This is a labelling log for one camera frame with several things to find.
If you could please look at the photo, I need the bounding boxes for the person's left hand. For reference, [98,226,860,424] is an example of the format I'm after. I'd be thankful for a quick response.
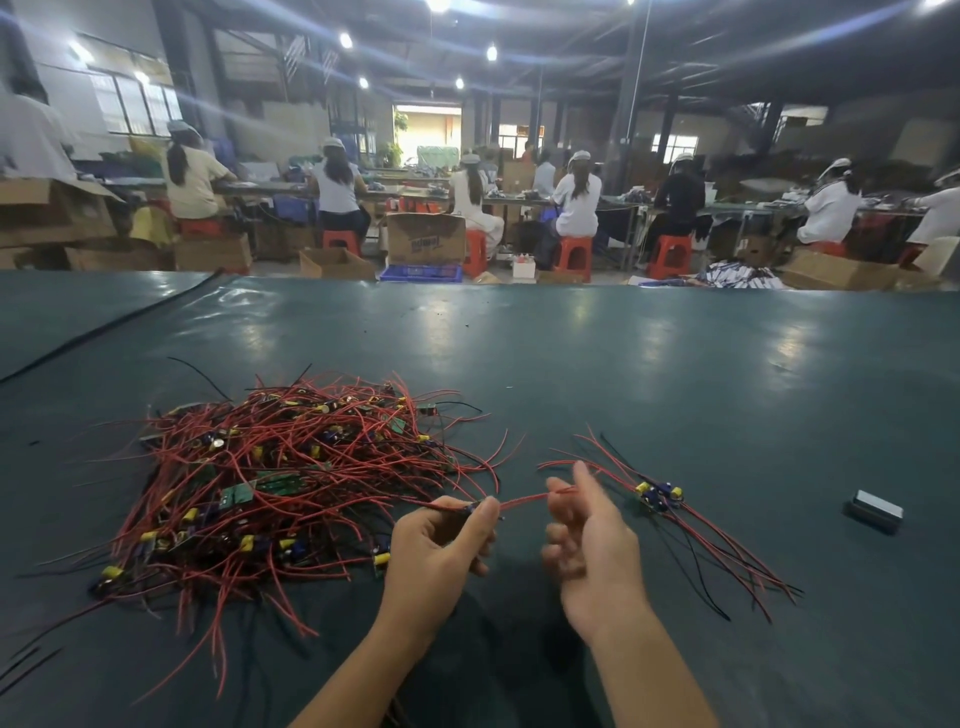
[375,495,506,650]

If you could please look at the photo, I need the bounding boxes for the person's right hand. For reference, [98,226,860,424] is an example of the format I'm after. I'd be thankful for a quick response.
[540,459,651,647]

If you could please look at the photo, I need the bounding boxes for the pile of red-wired boards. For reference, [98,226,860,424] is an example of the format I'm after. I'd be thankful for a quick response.
[0,367,512,699]

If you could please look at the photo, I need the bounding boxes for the person's right forearm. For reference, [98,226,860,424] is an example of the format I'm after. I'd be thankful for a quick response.
[582,612,722,728]

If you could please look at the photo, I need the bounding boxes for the dark green table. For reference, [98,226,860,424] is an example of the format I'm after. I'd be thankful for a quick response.
[0,270,960,728]

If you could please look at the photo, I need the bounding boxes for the small black grey block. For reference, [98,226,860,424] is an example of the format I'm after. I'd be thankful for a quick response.
[844,489,906,536]

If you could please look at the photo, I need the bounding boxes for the blue plastic crate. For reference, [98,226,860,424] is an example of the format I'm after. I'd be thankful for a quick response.
[378,265,465,285]

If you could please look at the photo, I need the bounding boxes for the heap of black white items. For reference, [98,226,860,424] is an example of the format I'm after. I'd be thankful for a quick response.
[702,261,786,291]

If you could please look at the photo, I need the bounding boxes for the yellow sack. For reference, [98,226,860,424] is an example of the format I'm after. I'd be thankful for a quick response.
[129,205,179,248]

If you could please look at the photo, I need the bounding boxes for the large open cardboard box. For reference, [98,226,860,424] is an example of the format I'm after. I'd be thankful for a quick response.
[0,177,125,248]

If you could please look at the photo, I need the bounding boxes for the grid window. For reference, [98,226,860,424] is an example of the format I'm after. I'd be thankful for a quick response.
[82,33,185,137]

